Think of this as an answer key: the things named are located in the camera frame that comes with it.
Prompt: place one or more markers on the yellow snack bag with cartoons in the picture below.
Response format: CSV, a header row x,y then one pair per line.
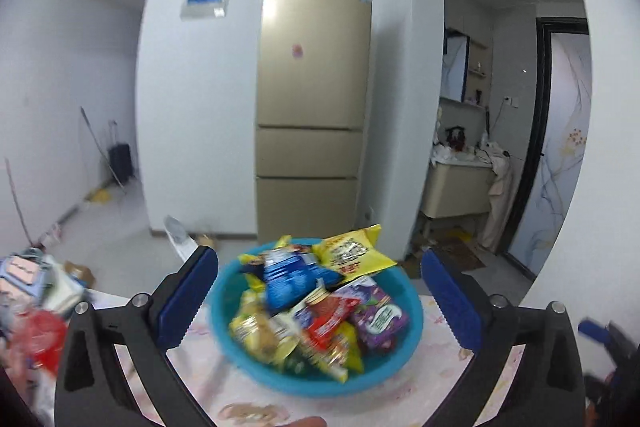
x,y
260,335

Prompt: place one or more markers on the red chocolate pie packet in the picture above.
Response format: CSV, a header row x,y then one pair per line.
x,y
320,314

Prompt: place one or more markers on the person's left hand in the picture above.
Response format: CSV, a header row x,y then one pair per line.
x,y
310,421

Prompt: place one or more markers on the black suitcase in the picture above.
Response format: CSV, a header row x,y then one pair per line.
x,y
119,156

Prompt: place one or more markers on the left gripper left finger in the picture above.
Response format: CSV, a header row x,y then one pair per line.
x,y
92,390

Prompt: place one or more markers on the dark blue snack bag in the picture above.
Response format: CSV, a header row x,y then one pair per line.
x,y
291,273

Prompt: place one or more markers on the gold refrigerator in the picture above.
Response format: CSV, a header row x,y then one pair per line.
x,y
312,83

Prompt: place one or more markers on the yellow potato chips bag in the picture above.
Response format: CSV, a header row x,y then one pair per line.
x,y
253,265

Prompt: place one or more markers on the clear yellow chips bag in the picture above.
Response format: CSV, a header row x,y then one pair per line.
x,y
337,361

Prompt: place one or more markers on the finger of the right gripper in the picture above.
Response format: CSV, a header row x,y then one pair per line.
x,y
600,331

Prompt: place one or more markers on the red iced tea bottle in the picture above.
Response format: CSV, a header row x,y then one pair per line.
x,y
43,334

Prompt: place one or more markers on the dark framed door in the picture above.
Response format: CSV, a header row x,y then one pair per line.
x,y
556,145

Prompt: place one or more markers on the purple drink carton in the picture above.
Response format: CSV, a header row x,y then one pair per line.
x,y
377,318

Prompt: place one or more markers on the brown floor mat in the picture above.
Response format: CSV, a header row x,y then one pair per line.
x,y
457,252

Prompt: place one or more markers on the beige vanity cabinet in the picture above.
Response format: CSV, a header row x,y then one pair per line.
x,y
453,191

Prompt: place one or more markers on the pink towel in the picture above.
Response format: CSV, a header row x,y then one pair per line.
x,y
499,195

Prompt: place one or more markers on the blue plastic basin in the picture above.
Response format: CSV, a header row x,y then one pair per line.
x,y
224,301

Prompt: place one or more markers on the pink cartoon tablecloth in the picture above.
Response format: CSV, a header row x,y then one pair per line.
x,y
407,399

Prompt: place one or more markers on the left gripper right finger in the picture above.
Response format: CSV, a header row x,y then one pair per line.
x,y
547,389

